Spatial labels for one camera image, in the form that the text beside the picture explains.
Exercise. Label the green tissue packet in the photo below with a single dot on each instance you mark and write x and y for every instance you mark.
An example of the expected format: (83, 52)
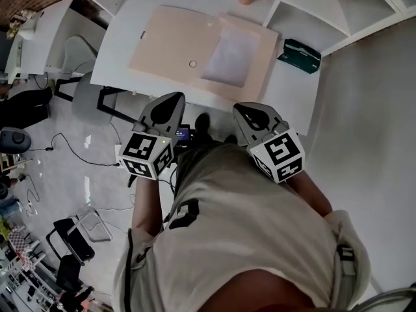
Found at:
(299, 55)

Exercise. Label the white translucent sheet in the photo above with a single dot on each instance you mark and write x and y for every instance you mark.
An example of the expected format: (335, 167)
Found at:
(230, 57)

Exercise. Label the person's left forearm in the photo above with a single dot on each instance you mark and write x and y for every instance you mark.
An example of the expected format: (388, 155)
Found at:
(146, 206)

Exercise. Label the small flower bunch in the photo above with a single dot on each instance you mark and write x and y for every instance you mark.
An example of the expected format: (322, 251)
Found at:
(16, 23)

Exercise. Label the person's beige t-shirt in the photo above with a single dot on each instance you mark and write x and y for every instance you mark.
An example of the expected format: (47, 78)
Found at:
(243, 223)

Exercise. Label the red checkered cloth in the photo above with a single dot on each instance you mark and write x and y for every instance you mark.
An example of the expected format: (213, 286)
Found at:
(19, 244)

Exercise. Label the grey chair with black frame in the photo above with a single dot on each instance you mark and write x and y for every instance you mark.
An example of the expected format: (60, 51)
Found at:
(87, 102)

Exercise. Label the black device with screen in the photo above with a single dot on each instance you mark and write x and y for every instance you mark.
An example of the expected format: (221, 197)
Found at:
(183, 133)

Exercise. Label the black folding chair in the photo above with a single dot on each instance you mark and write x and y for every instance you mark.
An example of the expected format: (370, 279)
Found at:
(70, 236)

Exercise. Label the person's right forearm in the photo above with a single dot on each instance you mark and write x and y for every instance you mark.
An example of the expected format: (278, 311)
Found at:
(312, 193)

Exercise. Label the white desk hutch shelf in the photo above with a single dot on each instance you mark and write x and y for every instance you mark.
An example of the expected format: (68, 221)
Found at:
(325, 11)

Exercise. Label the white desk with drawers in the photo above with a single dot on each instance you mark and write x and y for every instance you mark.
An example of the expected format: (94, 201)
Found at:
(292, 102)

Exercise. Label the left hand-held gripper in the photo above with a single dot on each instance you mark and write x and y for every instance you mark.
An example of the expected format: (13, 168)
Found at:
(139, 146)

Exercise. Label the person's black shoe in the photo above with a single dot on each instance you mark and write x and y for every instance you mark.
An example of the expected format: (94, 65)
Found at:
(203, 123)
(230, 139)

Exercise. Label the grey round appliance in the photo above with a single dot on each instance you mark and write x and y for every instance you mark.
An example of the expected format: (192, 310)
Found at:
(14, 138)

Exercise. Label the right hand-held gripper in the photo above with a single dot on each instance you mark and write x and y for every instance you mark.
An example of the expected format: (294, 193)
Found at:
(279, 148)

